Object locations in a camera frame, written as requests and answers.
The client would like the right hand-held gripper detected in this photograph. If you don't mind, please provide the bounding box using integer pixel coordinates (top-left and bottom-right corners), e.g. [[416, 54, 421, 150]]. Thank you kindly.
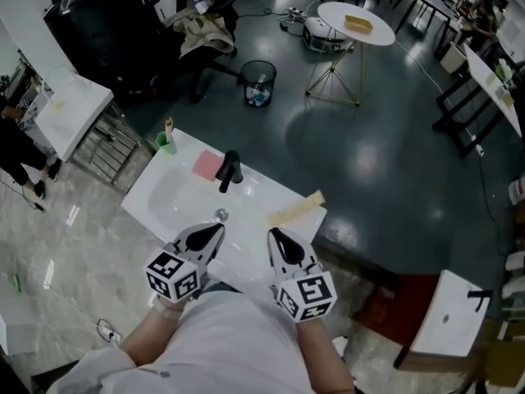
[[267, 227, 339, 324]]

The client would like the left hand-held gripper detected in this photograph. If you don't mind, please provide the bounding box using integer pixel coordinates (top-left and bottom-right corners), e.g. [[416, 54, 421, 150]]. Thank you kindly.
[[144, 222, 227, 304]]

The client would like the person's left forearm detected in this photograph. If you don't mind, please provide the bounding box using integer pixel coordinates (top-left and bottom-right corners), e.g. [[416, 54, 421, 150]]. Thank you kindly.
[[121, 297, 186, 367]]

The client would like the person's right forearm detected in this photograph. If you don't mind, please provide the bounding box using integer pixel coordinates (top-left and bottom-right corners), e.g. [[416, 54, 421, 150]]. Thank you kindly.
[[295, 316, 356, 394]]

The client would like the beige wristband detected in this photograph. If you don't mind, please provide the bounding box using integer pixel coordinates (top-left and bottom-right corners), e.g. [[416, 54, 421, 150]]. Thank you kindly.
[[154, 301, 186, 322]]

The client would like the pink soap pad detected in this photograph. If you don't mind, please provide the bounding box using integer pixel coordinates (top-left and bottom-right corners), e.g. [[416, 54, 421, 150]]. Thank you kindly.
[[191, 149, 226, 182]]

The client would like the green cup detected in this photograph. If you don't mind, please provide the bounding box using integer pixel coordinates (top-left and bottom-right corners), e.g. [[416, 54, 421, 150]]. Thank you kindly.
[[154, 131, 179, 156]]

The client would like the red wooden cabinet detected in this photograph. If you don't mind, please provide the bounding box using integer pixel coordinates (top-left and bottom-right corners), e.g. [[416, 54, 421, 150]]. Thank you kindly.
[[352, 273, 445, 349]]

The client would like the person's grey shirt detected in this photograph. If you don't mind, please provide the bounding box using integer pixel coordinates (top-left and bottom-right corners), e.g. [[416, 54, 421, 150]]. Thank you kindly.
[[47, 289, 308, 394]]

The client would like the metal rack stand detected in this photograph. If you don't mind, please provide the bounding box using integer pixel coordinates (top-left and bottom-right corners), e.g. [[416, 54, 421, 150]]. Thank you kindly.
[[67, 104, 145, 186]]

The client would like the narrow white sink basin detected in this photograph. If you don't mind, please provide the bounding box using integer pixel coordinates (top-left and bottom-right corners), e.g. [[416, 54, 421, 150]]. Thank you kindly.
[[409, 268, 491, 359]]

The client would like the black office chair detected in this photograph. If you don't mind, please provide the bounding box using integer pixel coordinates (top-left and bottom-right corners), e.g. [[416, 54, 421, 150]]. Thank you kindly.
[[143, 0, 241, 104]]

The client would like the black mesh waste bin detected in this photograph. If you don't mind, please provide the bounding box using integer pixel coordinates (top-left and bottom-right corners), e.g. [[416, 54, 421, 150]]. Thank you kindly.
[[239, 60, 278, 108]]

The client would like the small white sink basin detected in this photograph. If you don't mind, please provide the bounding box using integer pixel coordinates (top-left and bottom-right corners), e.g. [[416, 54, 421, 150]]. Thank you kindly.
[[34, 78, 115, 162]]

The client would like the slim black faucet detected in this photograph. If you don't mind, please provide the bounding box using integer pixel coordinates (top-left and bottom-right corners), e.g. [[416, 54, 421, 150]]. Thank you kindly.
[[467, 289, 494, 314]]

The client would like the beige jacket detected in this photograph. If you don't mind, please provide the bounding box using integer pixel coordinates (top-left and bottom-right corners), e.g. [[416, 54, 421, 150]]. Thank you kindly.
[[171, 0, 235, 62]]

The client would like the black cabinet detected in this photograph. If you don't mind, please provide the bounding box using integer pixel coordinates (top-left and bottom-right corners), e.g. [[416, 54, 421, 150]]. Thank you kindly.
[[43, 0, 166, 99]]

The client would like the wooden tray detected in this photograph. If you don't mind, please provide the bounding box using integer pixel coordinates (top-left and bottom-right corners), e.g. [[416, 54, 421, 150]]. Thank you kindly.
[[343, 14, 375, 36]]

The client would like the floor power strip with plugs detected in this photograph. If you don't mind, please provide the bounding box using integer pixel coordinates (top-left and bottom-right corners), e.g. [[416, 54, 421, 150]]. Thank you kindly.
[[281, 7, 307, 30]]

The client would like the round white table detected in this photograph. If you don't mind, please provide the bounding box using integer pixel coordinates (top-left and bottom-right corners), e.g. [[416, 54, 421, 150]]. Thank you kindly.
[[304, 1, 397, 108]]

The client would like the beige storage box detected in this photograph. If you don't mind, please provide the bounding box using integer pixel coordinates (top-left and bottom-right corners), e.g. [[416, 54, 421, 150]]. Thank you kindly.
[[441, 41, 469, 76]]

